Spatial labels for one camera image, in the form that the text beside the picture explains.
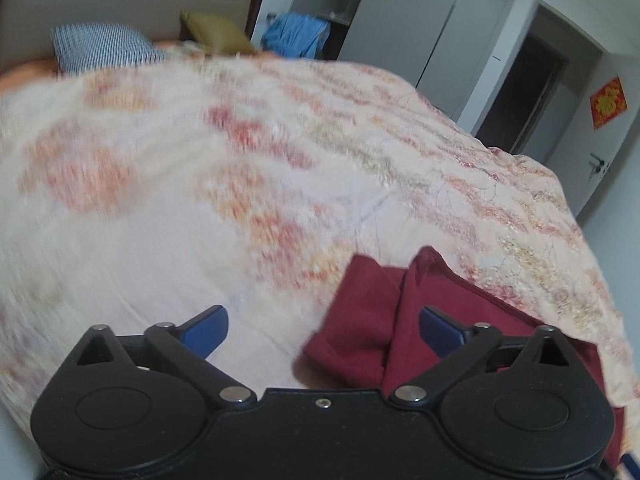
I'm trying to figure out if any floral pink blanket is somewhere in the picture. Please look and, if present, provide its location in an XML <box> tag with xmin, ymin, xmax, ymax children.
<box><xmin>0</xmin><ymin>42</ymin><xmax>626</xmax><ymax>441</ymax></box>

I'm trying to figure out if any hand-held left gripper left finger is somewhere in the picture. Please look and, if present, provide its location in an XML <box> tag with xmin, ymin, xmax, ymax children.
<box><xmin>75</xmin><ymin>304</ymin><xmax>258</xmax><ymax>407</ymax></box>

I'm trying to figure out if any white wardrobe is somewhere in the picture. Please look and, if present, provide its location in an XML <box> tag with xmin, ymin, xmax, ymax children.
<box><xmin>289</xmin><ymin>0</ymin><xmax>529</xmax><ymax>122</ymax></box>

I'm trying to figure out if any white door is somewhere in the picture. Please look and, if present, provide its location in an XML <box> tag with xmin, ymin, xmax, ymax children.
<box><xmin>544</xmin><ymin>52</ymin><xmax>640</xmax><ymax>222</ymax></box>

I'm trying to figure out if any dark open doorway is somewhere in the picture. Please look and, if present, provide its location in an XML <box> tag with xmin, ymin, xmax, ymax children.
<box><xmin>475</xmin><ymin>0</ymin><xmax>607</xmax><ymax>162</ymax></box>

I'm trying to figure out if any olive green pillow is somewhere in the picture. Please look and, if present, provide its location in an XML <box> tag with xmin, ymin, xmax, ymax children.
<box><xmin>179</xmin><ymin>10</ymin><xmax>259</xmax><ymax>56</ymax></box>

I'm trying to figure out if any red door decoration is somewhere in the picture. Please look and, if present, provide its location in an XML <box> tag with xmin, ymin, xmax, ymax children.
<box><xmin>590</xmin><ymin>76</ymin><xmax>629</xmax><ymax>131</ymax></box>

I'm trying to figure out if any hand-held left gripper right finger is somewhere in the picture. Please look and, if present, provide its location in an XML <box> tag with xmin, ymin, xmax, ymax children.
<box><xmin>389</xmin><ymin>305</ymin><xmax>584</xmax><ymax>408</ymax></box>

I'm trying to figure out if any blue white striped pillow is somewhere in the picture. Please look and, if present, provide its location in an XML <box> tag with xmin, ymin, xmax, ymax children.
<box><xmin>50</xmin><ymin>22</ymin><xmax>169</xmax><ymax>74</ymax></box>

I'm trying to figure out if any maroon small garment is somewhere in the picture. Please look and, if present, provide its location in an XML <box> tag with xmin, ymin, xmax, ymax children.
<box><xmin>302</xmin><ymin>246</ymin><xmax>627</xmax><ymax>467</ymax></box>

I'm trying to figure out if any blue cloth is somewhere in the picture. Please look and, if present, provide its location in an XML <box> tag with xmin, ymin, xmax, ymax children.
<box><xmin>262</xmin><ymin>12</ymin><xmax>332</xmax><ymax>61</ymax></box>

